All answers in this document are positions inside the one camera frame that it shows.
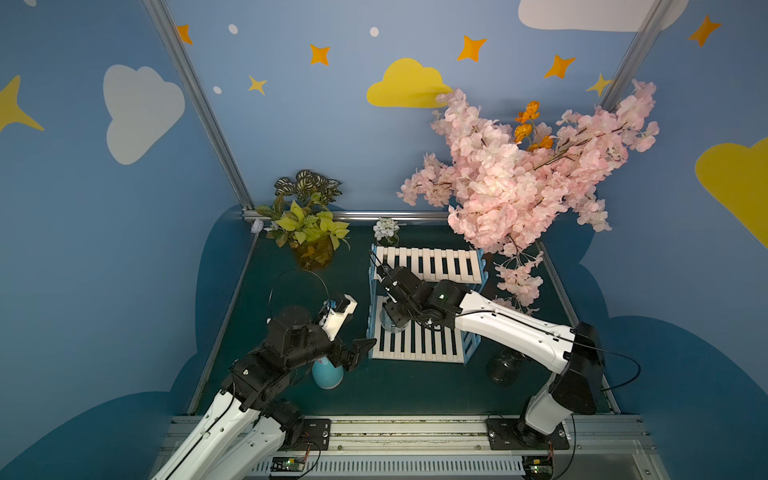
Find clear blue-capped spray bottle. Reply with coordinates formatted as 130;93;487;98
377;297;409;333

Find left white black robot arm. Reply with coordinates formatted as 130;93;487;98
153;295;376;479

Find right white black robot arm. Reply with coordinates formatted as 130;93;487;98
368;246;605;436

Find blue white slatted shelf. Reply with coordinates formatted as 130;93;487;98
367;245;488;364

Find small white flower pot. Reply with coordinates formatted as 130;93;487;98
373;217;400;247

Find left circuit board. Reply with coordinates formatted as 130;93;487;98
270;457;305;474

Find circuit board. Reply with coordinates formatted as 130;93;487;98
270;457;305;474
522;456;554;480

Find green leafy potted plant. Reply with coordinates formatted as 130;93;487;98
255;169;349;271

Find pink cherry blossom tree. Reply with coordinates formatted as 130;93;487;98
398;81;659;308

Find orange artificial flowers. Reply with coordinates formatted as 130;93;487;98
514;101;554;152

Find right circuit board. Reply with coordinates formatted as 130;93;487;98
522;456;554;480

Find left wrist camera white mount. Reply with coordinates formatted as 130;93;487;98
320;294;358;341

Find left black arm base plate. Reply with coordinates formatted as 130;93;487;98
281;418;332;451

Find aluminium front rail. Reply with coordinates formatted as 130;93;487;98
148;415;671;480

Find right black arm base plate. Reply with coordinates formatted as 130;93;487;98
485;416;571;451

